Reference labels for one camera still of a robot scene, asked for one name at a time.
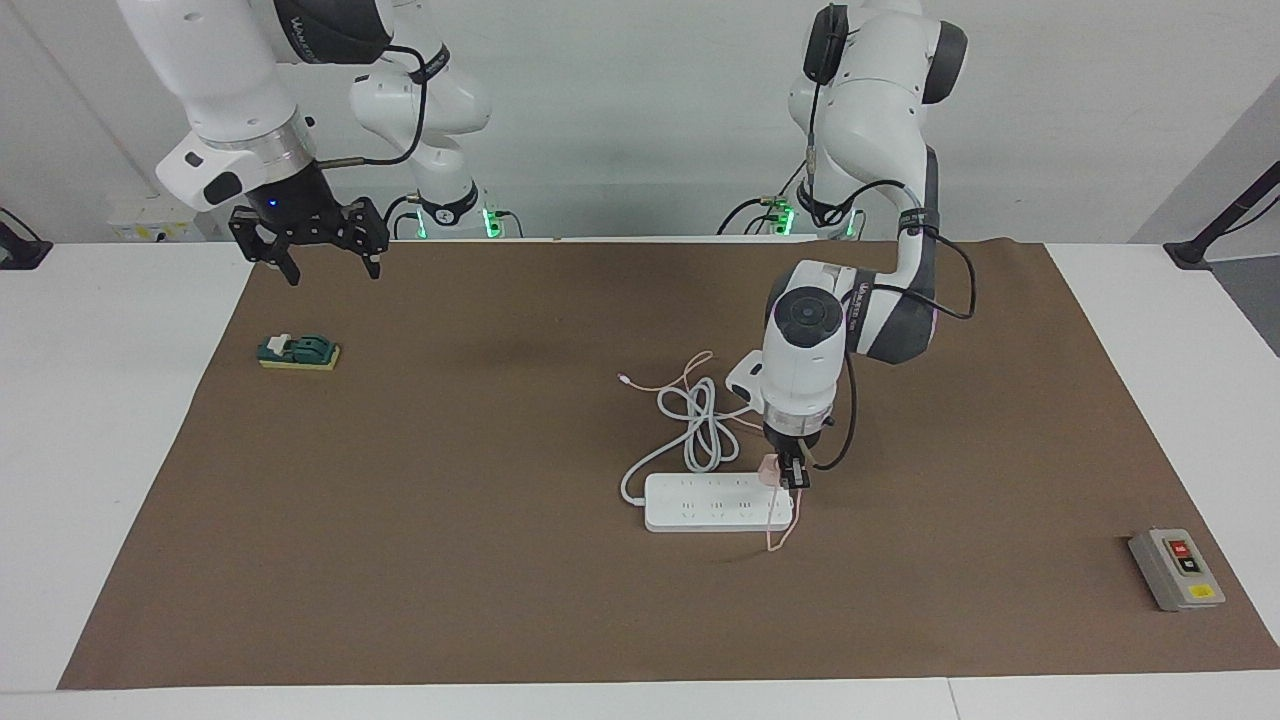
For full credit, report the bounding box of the grey on-off switch box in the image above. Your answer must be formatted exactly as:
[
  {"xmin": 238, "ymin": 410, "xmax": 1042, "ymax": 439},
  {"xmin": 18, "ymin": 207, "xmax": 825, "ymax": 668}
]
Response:
[{"xmin": 1128, "ymin": 527, "xmax": 1227, "ymax": 612}]

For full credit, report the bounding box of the black base cable bundle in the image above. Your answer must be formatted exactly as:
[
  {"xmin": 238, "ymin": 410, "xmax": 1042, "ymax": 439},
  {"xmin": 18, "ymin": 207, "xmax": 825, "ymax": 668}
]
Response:
[
  {"xmin": 385, "ymin": 195, "xmax": 523, "ymax": 241},
  {"xmin": 715, "ymin": 165, "xmax": 801, "ymax": 237}
]

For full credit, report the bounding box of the green knife switch block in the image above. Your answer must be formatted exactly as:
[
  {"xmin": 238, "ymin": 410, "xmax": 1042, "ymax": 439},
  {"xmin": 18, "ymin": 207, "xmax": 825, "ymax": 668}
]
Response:
[{"xmin": 257, "ymin": 333, "xmax": 342, "ymax": 372}]

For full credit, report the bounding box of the pink charging cable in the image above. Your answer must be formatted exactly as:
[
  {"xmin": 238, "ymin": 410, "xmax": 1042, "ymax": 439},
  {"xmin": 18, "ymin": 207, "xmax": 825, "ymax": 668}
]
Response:
[{"xmin": 618, "ymin": 350, "xmax": 806, "ymax": 553}]

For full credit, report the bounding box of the white wall socket strip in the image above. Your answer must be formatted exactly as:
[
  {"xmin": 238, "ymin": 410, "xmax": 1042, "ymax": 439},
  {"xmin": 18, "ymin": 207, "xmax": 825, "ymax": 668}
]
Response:
[{"xmin": 105, "ymin": 195, "xmax": 216, "ymax": 243}]

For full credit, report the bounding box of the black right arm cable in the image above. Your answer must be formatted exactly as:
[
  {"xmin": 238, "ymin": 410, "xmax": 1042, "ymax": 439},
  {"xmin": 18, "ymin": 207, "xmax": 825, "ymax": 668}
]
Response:
[{"xmin": 315, "ymin": 42, "xmax": 446, "ymax": 169}]

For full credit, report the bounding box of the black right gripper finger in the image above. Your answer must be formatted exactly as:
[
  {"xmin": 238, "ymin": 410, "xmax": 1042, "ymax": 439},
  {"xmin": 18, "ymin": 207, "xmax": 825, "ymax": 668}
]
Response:
[
  {"xmin": 345, "ymin": 197, "xmax": 391, "ymax": 280},
  {"xmin": 228, "ymin": 205, "xmax": 303, "ymax": 287}
]

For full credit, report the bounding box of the white power strip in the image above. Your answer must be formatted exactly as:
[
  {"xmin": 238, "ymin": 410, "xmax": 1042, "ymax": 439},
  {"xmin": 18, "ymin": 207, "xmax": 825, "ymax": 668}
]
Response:
[{"xmin": 643, "ymin": 472, "xmax": 796, "ymax": 534}]

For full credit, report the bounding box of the brown table mat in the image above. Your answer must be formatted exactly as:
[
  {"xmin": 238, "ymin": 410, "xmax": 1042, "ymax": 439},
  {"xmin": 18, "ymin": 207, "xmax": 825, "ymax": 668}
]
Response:
[{"xmin": 58, "ymin": 238, "xmax": 1280, "ymax": 691}]

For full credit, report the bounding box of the black clamp mount base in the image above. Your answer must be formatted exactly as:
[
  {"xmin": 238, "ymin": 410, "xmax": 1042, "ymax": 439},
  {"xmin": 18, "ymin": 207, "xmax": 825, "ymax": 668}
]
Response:
[{"xmin": 0, "ymin": 205, "xmax": 53, "ymax": 271}]

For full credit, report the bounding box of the white power strip cord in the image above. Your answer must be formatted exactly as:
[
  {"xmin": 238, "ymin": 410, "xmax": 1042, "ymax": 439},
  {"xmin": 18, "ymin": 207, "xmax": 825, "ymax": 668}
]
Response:
[{"xmin": 620, "ymin": 378, "xmax": 761, "ymax": 506}]

